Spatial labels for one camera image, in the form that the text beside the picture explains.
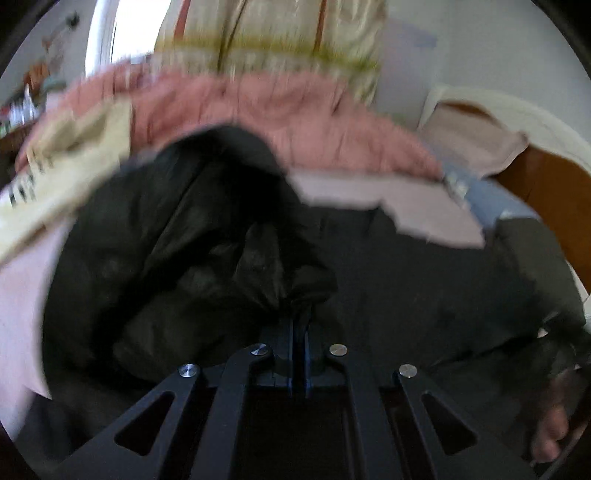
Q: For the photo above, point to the black puffer jacket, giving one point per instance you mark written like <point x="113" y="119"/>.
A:
<point x="184" y="258"/>

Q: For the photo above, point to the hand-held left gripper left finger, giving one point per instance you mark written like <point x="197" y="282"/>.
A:
<point x="284" y="364"/>

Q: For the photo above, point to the wooden desk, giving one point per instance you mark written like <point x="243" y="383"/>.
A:
<point x="11" y="138"/>

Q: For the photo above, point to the cream printed hoodie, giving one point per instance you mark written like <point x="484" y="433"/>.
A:
<point x="69" y="157"/>

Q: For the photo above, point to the beige cloth on chair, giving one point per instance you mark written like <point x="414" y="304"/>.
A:
<point x="475" y="143"/>

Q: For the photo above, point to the person's right hand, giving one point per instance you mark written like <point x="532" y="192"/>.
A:
<point x="554" y="415"/>

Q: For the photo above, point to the white and wooden headboard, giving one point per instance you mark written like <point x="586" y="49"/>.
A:
<point x="545" y="184"/>

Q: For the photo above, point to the window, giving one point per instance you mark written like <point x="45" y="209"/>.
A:
<point x="120" y="32"/>

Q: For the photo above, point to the light blue cloth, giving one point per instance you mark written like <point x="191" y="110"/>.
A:
<point x="498" y="198"/>

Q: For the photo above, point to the wall lamp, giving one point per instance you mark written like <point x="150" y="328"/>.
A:
<point x="62" y="32"/>

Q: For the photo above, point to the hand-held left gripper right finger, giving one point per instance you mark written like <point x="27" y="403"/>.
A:
<point x="316" y="364"/>

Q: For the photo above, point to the dark green folded garment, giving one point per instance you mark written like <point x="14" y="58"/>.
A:
<point x="438" y="300"/>

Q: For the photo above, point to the pink checked quilt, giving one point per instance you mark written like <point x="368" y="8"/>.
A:
<point x="277" y="120"/>

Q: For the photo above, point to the tree print curtain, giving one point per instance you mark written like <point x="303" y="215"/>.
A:
<point x="277" y="37"/>

